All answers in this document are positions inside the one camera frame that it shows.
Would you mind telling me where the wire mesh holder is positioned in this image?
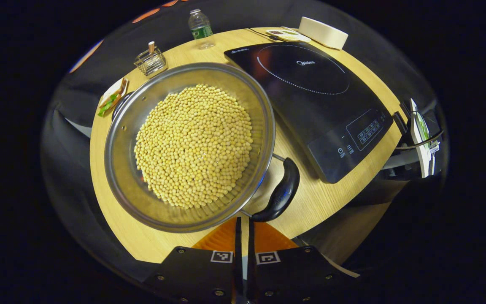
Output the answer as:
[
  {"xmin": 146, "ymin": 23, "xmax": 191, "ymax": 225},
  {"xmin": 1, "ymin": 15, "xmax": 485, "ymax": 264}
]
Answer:
[{"xmin": 134, "ymin": 41, "xmax": 168, "ymax": 77}]

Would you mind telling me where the white toaster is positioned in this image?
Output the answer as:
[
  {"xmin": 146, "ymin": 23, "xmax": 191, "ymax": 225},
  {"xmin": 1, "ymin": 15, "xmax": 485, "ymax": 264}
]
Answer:
[{"xmin": 298, "ymin": 16, "xmax": 349, "ymax": 50}]

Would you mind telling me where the white divided bean dish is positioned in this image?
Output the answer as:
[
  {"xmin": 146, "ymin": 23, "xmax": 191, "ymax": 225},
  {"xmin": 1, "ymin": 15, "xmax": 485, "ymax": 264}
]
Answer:
[{"xmin": 265, "ymin": 27, "xmax": 312, "ymax": 43}]

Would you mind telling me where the clear plastic water bottle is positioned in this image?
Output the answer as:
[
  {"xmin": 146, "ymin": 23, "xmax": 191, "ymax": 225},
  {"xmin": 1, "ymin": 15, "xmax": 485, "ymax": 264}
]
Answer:
[{"xmin": 188, "ymin": 8, "xmax": 216, "ymax": 50}]

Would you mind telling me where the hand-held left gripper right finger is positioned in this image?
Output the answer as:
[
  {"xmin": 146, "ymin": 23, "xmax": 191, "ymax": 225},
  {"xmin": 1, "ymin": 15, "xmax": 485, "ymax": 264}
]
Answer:
[{"xmin": 247, "ymin": 220, "xmax": 360, "ymax": 304}]

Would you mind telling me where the black induction cooktop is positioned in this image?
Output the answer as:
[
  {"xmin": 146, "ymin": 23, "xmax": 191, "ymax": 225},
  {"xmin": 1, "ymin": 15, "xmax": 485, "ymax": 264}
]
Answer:
[{"xmin": 224, "ymin": 41, "xmax": 395, "ymax": 184}]

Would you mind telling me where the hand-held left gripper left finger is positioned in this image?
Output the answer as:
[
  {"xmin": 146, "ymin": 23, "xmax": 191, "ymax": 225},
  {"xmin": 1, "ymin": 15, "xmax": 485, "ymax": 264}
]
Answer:
[{"xmin": 144, "ymin": 216, "xmax": 244, "ymax": 304}]

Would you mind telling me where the black power cable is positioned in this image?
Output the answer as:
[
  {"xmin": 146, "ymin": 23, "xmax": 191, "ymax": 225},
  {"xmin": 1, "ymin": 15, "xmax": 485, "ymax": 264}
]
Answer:
[{"xmin": 245, "ymin": 27, "xmax": 278, "ymax": 41}]

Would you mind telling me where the sandwich on small plate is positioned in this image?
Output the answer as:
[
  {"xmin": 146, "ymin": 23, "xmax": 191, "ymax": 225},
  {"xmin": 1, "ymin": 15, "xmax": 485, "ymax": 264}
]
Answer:
[{"xmin": 97, "ymin": 77, "xmax": 129, "ymax": 118}]

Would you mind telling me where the steel pot with black handles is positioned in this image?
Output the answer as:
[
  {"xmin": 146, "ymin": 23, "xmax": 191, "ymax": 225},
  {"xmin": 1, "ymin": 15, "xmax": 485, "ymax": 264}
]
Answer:
[{"xmin": 104, "ymin": 62, "xmax": 301, "ymax": 233}]

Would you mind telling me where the pile of yellow soybeans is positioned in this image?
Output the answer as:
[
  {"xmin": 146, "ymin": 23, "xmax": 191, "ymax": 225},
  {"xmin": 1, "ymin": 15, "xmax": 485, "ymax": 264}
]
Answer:
[{"xmin": 134, "ymin": 84, "xmax": 254, "ymax": 209}]

